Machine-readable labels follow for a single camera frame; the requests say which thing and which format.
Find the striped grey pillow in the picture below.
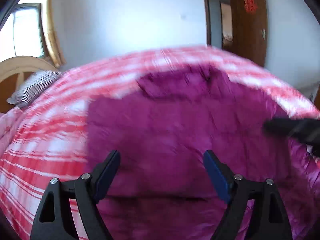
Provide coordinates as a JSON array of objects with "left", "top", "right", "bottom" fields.
[{"left": 7, "top": 70, "right": 63, "bottom": 108}]

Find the yellow curtain right side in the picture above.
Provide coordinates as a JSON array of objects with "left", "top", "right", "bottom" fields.
[{"left": 41, "top": 0, "right": 66, "bottom": 68}]

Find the red white plaid bedsheet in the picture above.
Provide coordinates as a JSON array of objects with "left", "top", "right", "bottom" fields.
[{"left": 1, "top": 46, "right": 319, "bottom": 239}]

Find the magenta quilted down jacket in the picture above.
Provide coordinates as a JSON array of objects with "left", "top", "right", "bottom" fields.
[{"left": 86, "top": 67, "right": 319, "bottom": 239}]

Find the window with metal frame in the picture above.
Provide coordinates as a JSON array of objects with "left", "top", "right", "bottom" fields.
[{"left": 1, "top": 3, "right": 48, "bottom": 61}]

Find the red double happiness sticker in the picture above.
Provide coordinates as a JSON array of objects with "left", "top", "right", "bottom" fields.
[{"left": 244, "top": 0, "right": 258, "bottom": 14}]

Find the pink floral folded quilt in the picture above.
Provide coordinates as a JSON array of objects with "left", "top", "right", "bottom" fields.
[{"left": 0, "top": 107, "right": 25, "bottom": 156}]

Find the beige wooden headboard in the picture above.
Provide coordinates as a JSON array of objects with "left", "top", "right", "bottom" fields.
[{"left": 1, "top": 56, "right": 57, "bottom": 113}]

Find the brown wooden door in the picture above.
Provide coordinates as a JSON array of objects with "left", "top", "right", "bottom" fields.
[{"left": 232, "top": 0, "right": 268, "bottom": 67}]

